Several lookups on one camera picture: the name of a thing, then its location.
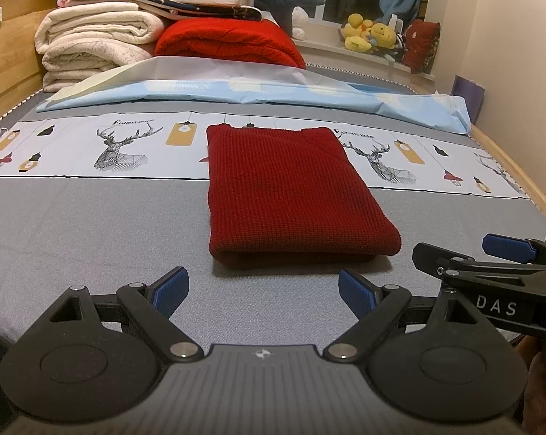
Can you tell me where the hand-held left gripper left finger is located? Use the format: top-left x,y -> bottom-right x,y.
46,266 -> 205,363

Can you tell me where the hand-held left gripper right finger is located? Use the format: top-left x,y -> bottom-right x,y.
322,268 -> 479,363

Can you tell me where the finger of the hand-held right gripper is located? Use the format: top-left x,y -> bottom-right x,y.
412,241 -> 478,279
482,233 -> 546,266

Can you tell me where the dark red knit sweater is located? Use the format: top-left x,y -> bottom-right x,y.
206,123 -> 402,269

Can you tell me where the person's right hand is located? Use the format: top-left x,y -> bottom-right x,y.
514,336 -> 546,435

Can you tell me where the red towel on table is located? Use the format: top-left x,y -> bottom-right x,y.
0,109 -> 530,200

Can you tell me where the red cushion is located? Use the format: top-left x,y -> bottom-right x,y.
401,19 -> 441,74

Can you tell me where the light blue bed sheet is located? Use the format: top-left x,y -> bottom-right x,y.
36,55 -> 473,135

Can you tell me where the white window sill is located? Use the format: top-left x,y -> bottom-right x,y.
295,22 -> 437,90

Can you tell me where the yellow plush toy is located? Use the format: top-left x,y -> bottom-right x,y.
344,13 -> 374,53
368,22 -> 399,51

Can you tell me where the bright red folded blanket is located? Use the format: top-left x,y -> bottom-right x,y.
154,18 -> 307,70

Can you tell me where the cream folded blanket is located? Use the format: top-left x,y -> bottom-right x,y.
35,2 -> 171,94

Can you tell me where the white plush toy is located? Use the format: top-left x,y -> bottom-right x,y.
292,6 -> 310,39

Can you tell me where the wooden headboard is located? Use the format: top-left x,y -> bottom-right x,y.
0,0 -> 81,124

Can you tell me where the wooden bed rail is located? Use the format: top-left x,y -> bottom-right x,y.
469,122 -> 546,220

